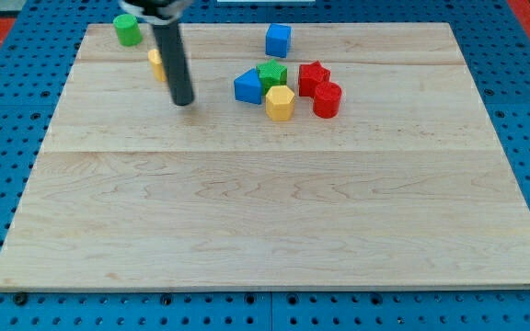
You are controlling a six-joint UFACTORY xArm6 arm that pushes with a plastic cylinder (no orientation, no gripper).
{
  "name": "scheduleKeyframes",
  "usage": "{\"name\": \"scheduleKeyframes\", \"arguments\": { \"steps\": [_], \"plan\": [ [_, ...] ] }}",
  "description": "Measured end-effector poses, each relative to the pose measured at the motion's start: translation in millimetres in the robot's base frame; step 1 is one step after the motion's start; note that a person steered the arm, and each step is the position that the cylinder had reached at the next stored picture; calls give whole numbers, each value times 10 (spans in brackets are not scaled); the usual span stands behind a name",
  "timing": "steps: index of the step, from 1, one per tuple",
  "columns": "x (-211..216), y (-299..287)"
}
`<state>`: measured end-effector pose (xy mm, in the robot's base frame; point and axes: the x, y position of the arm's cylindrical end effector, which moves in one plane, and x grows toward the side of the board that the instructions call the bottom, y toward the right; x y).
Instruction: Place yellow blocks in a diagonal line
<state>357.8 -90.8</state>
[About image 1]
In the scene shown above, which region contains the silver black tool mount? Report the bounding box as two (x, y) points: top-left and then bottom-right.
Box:
(118, 0), (194, 25)

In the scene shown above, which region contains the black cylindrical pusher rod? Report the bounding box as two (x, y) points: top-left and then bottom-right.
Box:
(152, 20), (195, 106)

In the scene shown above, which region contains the green cylinder block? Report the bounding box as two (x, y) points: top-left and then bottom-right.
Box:
(112, 14), (143, 47)

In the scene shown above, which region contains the blue triangle block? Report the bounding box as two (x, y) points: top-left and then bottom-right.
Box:
(234, 68), (262, 105)

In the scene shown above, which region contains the blue cube block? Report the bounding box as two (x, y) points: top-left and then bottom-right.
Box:
(265, 23), (292, 58)

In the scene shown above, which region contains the green star block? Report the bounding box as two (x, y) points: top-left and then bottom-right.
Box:
(256, 60), (287, 96)

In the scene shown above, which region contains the yellow hexagon block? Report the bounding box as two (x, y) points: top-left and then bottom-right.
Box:
(265, 86), (295, 121)

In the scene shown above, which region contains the red star block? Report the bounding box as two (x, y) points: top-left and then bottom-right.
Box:
(298, 61), (331, 97)

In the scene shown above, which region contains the red cylinder block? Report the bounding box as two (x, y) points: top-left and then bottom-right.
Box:
(313, 82), (342, 119)

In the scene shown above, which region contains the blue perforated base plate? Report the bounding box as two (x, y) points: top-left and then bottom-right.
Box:
(0, 0), (530, 330)

